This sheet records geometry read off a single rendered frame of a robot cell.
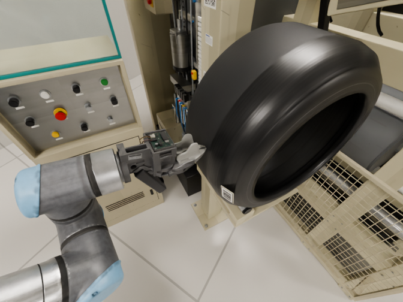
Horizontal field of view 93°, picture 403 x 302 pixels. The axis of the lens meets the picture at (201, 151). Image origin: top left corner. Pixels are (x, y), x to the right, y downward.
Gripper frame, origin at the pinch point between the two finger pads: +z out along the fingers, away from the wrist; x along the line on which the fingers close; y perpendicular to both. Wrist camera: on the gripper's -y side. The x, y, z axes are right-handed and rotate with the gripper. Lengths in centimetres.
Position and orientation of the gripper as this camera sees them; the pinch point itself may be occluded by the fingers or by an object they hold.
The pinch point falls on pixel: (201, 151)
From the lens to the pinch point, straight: 50.4
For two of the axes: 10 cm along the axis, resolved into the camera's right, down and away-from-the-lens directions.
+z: 8.8, -2.5, 4.1
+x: -4.7, -6.5, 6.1
